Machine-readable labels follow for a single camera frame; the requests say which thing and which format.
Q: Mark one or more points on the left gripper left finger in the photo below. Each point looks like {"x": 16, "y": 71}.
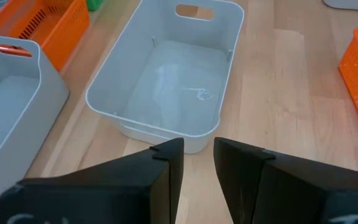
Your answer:
{"x": 120, "y": 186}

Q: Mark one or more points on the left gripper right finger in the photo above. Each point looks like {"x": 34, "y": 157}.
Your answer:
{"x": 275, "y": 186}

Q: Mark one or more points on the grey plastic basket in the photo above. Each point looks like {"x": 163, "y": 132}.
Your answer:
{"x": 8, "y": 118}
{"x": 353, "y": 4}
{"x": 166, "y": 87}

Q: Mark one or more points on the green plastic basket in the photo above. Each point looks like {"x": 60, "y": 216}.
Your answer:
{"x": 93, "y": 3}

